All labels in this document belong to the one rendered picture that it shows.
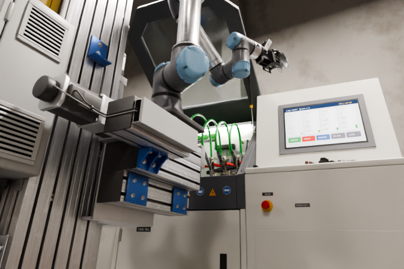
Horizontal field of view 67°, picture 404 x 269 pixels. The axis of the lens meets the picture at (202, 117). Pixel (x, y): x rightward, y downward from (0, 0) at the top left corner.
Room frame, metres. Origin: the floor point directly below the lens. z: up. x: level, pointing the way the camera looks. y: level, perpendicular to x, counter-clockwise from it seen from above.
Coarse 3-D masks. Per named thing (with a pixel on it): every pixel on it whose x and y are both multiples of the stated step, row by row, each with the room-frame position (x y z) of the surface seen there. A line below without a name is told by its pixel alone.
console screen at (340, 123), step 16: (352, 96) 1.52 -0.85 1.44; (288, 112) 1.65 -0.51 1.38; (304, 112) 1.61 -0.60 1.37; (320, 112) 1.57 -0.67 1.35; (336, 112) 1.53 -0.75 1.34; (352, 112) 1.50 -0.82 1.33; (288, 128) 1.62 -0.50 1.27; (304, 128) 1.58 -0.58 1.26; (320, 128) 1.55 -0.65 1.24; (336, 128) 1.51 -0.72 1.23; (352, 128) 1.48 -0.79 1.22; (368, 128) 1.45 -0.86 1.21; (288, 144) 1.60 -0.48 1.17; (304, 144) 1.56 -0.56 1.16; (320, 144) 1.53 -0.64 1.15; (336, 144) 1.50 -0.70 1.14; (352, 144) 1.47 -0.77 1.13; (368, 144) 1.44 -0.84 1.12
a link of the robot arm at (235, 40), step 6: (228, 36) 1.06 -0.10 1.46; (234, 36) 1.03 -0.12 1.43; (240, 36) 1.03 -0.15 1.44; (228, 42) 1.06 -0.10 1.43; (234, 42) 1.03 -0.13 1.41; (240, 42) 1.04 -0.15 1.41; (246, 42) 1.05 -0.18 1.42; (252, 42) 1.07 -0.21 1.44; (234, 48) 1.06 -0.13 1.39; (246, 48) 1.05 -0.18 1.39; (252, 48) 1.08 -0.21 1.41
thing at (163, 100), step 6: (156, 96) 1.00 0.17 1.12; (162, 96) 0.99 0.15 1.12; (168, 96) 0.99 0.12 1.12; (174, 96) 1.00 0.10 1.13; (156, 102) 0.99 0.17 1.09; (162, 102) 0.98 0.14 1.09; (168, 102) 0.99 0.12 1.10; (174, 102) 0.99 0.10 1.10; (180, 102) 1.03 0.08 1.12; (180, 108) 1.01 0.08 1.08
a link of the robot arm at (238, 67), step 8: (240, 48) 1.04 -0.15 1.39; (232, 56) 1.07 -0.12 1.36; (240, 56) 1.04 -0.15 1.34; (248, 56) 1.06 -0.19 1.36; (224, 64) 1.12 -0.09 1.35; (232, 64) 1.07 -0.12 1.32; (240, 64) 1.05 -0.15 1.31; (248, 64) 1.06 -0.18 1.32; (224, 72) 1.12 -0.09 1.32; (232, 72) 1.08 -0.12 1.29; (240, 72) 1.06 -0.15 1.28; (248, 72) 1.07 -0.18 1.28
